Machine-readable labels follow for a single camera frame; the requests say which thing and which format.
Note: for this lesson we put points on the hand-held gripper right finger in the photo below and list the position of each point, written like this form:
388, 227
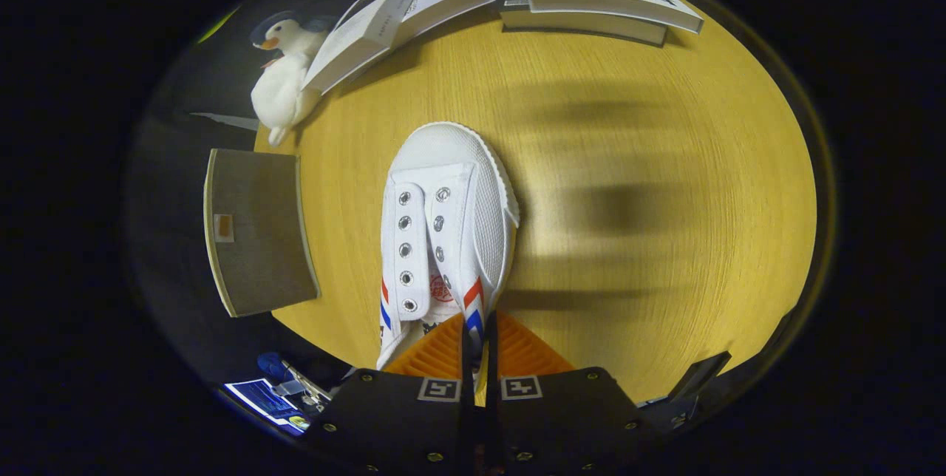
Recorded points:
569, 417

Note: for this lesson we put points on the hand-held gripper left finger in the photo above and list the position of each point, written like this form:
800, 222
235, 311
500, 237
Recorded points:
384, 417

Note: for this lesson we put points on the beige fabric storage box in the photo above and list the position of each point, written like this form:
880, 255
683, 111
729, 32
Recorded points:
259, 239

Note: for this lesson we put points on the white canvas shoe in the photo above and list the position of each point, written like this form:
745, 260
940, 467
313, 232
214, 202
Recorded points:
458, 173

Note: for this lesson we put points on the blue cloth lump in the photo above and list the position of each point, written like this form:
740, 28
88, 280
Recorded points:
273, 366

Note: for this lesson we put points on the white round plush toy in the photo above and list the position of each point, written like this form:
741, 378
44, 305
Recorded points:
277, 95

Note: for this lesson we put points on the white book with portrait cover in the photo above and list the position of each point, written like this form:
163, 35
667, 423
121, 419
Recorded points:
355, 36

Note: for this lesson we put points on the penguin plush toy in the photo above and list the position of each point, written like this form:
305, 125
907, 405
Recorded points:
292, 36

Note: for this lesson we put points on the dark thick book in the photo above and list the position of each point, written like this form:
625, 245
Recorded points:
584, 21

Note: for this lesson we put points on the plain white book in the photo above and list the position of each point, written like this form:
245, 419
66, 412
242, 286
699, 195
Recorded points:
443, 3

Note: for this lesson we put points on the silver metal bracket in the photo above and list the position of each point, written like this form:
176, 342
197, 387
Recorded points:
310, 387

